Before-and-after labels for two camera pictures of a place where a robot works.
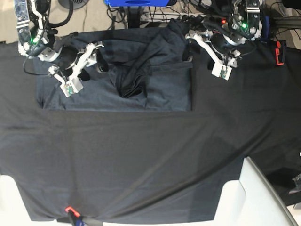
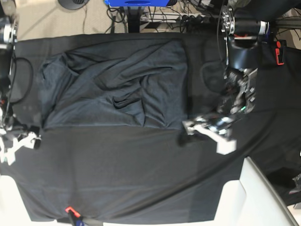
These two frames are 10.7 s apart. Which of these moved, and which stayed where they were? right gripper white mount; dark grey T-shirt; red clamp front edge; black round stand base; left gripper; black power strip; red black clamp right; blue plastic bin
Moved: left gripper; right gripper white mount; dark grey T-shirt
Stayed: black round stand base; blue plastic bin; red black clamp right; black power strip; red clamp front edge
